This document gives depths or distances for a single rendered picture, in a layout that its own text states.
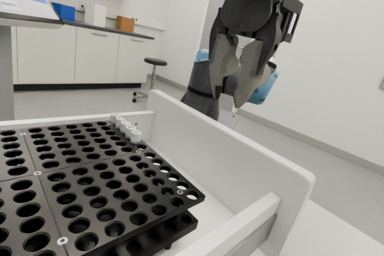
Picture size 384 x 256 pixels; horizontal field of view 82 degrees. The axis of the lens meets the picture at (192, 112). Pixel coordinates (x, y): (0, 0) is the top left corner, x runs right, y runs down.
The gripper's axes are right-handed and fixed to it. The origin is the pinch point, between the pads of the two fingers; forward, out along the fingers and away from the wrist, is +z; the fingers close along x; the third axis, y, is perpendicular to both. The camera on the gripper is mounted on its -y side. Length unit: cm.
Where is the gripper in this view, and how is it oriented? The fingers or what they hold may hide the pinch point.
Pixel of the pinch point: (225, 94)
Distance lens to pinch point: 31.7
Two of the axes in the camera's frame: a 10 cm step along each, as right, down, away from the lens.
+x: -6.8, -3.7, 6.4
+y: 7.0, -0.8, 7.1
